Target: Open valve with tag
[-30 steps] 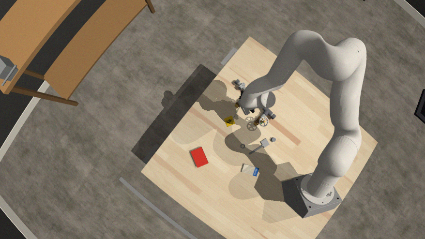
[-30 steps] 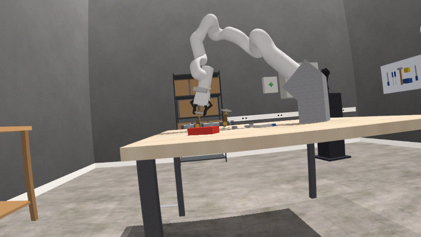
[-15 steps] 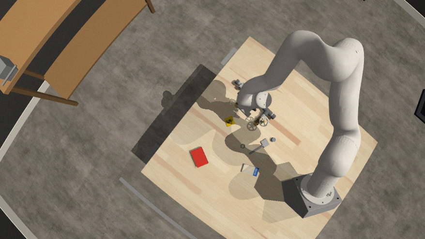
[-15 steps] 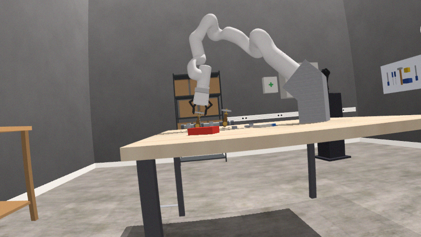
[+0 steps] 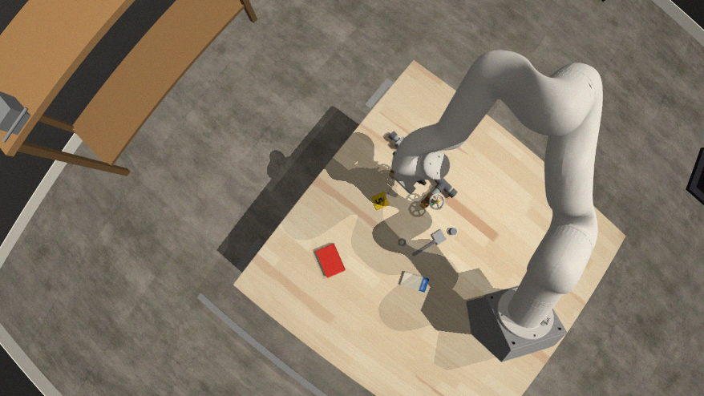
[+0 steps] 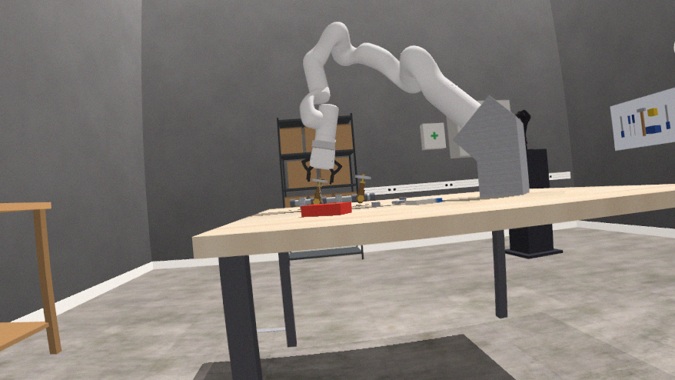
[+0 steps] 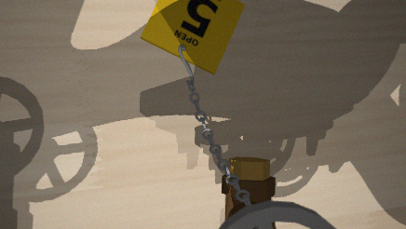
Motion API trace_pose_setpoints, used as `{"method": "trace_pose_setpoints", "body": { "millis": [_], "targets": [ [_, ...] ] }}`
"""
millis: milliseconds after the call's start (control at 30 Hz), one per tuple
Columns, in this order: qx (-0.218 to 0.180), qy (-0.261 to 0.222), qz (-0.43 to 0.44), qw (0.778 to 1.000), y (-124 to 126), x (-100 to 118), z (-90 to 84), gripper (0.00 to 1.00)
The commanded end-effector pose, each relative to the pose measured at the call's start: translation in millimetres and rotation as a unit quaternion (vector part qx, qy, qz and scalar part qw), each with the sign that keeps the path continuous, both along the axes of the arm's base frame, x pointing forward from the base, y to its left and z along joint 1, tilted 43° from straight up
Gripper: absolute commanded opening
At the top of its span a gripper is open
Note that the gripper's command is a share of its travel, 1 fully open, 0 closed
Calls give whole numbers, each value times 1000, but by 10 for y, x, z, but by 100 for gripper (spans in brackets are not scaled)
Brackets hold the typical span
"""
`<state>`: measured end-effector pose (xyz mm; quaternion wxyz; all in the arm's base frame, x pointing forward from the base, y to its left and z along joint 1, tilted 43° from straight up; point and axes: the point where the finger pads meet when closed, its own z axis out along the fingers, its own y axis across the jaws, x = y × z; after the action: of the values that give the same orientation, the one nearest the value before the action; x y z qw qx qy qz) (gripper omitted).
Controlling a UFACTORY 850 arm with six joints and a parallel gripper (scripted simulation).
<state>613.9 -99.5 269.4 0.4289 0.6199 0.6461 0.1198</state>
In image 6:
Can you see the red flat block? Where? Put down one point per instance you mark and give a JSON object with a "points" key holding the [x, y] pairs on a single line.
{"points": [[326, 209]]}

